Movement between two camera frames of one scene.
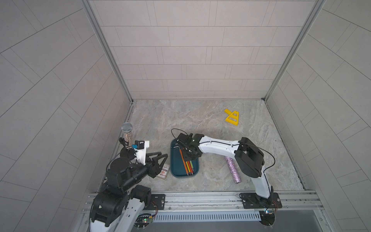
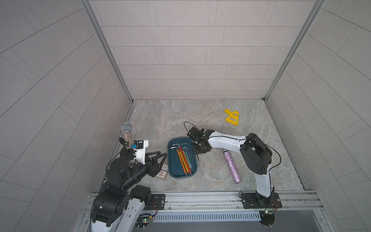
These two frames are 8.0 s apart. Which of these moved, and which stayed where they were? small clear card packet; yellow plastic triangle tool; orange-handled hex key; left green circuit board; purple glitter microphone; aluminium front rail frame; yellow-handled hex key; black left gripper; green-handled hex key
Moved: green-handled hex key; yellow-handled hex key; orange-handled hex key
Stayed: aluminium front rail frame; small clear card packet; left green circuit board; purple glitter microphone; yellow plastic triangle tool; black left gripper
